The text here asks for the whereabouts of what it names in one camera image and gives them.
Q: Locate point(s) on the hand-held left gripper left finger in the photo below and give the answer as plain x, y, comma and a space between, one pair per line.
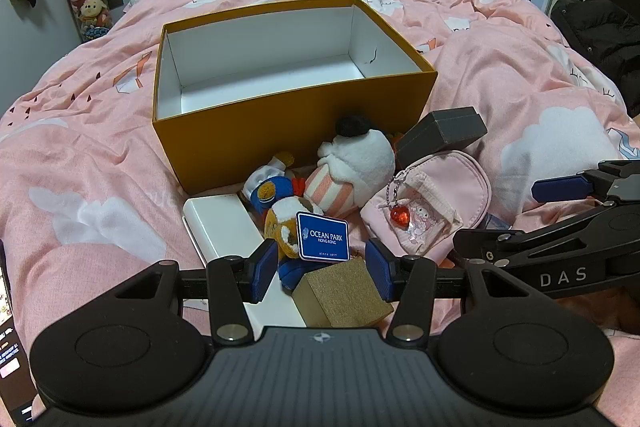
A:
264, 269

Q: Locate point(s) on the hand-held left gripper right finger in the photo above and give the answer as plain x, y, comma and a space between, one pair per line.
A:
378, 274

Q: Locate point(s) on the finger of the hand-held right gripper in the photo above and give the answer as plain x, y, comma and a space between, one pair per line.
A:
560, 189
492, 244

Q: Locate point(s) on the gold glitter box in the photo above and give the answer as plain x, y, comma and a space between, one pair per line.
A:
345, 294

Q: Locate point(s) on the pink zip pouch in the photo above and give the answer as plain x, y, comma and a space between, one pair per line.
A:
465, 187

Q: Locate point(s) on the dark grey box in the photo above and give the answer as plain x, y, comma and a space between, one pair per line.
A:
440, 134

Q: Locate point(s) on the orange cardboard box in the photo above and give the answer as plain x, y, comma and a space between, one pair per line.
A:
260, 122

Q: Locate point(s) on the orange plush with blue tag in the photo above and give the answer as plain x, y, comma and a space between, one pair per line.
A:
285, 227

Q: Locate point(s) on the white rectangular box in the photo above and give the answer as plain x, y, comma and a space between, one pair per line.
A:
225, 227

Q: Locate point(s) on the blue duck plush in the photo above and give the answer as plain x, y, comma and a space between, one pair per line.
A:
267, 189

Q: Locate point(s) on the white plush with striped body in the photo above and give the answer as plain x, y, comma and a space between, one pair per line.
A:
357, 157

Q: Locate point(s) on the black jacket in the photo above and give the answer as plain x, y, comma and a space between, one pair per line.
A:
600, 42

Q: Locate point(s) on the pink cloud print blanket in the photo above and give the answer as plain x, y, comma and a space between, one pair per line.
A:
90, 147

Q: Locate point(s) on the smartphone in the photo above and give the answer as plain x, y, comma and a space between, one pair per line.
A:
11, 347

